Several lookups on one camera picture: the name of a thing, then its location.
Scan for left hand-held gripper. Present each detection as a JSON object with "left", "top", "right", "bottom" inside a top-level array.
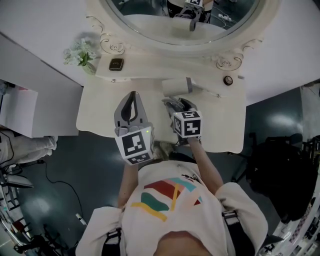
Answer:
[{"left": 114, "top": 91, "right": 156, "bottom": 166}]

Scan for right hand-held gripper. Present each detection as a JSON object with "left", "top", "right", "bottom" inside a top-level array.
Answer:
[{"left": 163, "top": 98, "right": 203, "bottom": 146}]

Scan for white hair dryer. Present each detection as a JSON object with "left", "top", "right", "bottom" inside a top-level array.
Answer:
[{"left": 161, "top": 76, "right": 195, "bottom": 113}]

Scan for person's right forearm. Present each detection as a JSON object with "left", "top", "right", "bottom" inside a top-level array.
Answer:
[{"left": 187, "top": 136, "right": 225, "bottom": 196}]

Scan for person's left forearm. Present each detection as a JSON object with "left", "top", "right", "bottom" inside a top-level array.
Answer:
[{"left": 117, "top": 159, "right": 140, "bottom": 210}]

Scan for black rounded case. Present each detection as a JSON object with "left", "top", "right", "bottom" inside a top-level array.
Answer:
[{"left": 108, "top": 57, "right": 125, "bottom": 72}]

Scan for white flowers in vase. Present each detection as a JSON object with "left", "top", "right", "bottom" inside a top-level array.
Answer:
[{"left": 62, "top": 37, "right": 98, "bottom": 76}]

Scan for person's white printed shirt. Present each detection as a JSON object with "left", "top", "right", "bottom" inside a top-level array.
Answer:
[{"left": 79, "top": 159, "right": 270, "bottom": 256}]

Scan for black backpack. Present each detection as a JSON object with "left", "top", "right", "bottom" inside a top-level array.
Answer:
[{"left": 246, "top": 134, "right": 320, "bottom": 223}]

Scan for white plug adapter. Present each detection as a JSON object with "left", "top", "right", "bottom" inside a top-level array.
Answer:
[{"left": 75, "top": 212, "right": 88, "bottom": 226}]

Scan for gray flat board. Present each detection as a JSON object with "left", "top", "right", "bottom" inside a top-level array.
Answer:
[{"left": 0, "top": 174, "right": 35, "bottom": 190}]

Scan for person's face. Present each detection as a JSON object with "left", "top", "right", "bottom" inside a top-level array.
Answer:
[{"left": 154, "top": 231, "right": 210, "bottom": 256}]

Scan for black tripod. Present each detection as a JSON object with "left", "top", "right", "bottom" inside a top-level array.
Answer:
[{"left": 13, "top": 223, "right": 76, "bottom": 256}]

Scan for oval mirror with ornate frame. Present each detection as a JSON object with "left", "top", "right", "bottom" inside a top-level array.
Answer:
[{"left": 85, "top": 0, "right": 266, "bottom": 71}]

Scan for black backpack strap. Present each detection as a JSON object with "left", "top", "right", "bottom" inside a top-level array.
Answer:
[
  {"left": 101, "top": 226, "right": 123, "bottom": 256},
  {"left": 221, "top": 210, "right": 255, "bottom": 256}
]

